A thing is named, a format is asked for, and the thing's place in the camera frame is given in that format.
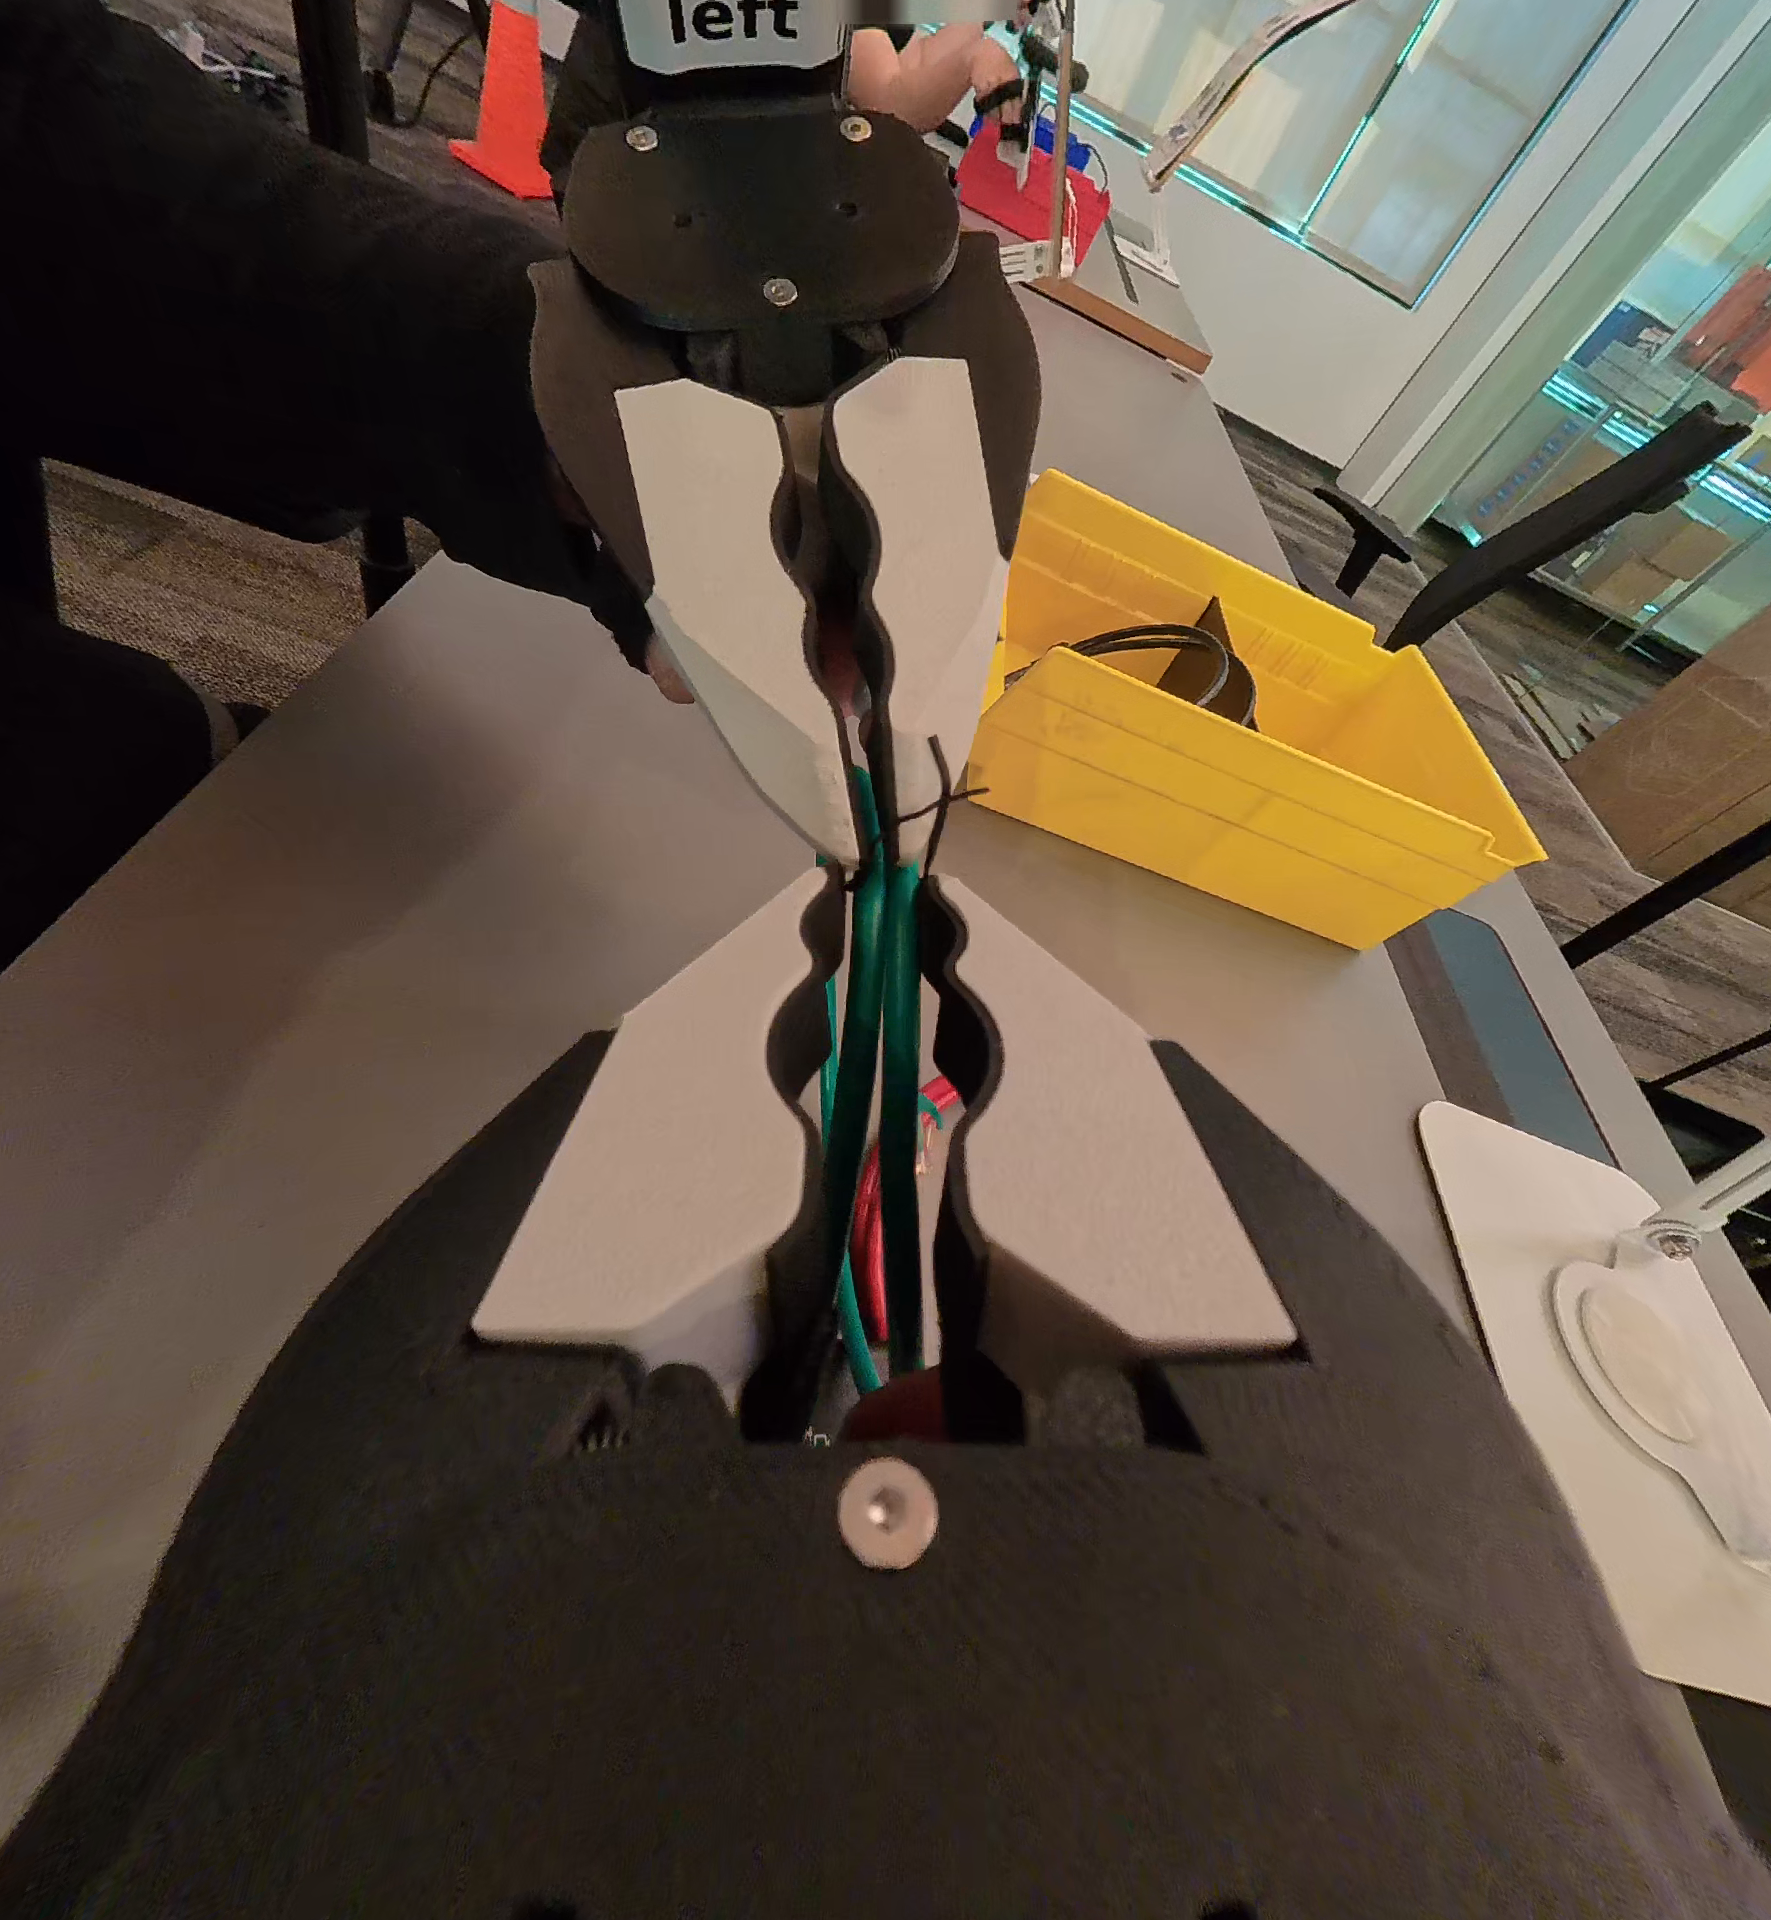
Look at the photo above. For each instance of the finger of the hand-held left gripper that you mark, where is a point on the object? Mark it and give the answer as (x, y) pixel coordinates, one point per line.
(925, 507)
(720, 571)

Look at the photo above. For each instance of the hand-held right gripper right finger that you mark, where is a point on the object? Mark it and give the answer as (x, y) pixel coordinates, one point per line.
(1108, 1169)

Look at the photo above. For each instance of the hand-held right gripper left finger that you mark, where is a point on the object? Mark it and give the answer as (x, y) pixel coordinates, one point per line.
(662, 1155)

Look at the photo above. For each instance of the black twist tie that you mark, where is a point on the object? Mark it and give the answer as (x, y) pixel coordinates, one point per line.
(934, 820)

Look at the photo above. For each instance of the person's left forearm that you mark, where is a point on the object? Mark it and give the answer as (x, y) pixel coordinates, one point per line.
(224, 301)

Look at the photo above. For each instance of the person's left hand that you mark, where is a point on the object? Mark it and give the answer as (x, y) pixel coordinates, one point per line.
(669, 662)

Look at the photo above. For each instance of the orange traffic cone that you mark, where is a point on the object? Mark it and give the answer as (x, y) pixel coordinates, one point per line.
(507, 104)

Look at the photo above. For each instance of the red plastic bin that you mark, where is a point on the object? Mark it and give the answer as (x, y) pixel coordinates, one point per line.
(1029, 185)

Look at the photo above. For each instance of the wooden edged table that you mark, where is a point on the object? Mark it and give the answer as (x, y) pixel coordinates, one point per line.
(1108, 301)

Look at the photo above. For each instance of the yellow plastic bin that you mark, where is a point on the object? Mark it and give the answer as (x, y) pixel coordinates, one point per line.
(1245, 813)

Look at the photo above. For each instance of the black office chair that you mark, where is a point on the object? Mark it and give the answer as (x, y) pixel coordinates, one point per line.
(1543, 528)

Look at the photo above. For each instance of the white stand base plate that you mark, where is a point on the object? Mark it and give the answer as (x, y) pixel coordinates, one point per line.
(1543, 1245)

